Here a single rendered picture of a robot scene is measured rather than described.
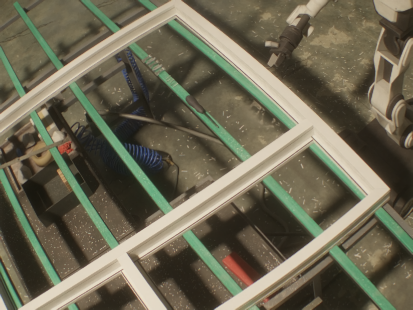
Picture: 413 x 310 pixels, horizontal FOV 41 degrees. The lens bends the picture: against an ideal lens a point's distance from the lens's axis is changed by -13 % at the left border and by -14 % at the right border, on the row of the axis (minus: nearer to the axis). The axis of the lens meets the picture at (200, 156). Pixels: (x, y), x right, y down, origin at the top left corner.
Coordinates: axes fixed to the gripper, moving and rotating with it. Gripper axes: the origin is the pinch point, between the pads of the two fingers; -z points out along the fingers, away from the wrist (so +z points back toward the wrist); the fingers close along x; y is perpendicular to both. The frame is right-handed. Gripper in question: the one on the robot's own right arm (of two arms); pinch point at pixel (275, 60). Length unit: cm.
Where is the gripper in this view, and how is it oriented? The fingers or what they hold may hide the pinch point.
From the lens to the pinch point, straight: 257.9
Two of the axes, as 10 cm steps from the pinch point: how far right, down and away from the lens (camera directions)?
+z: 5.5, -8.1, 2.0
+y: 6.9, 5.8, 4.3
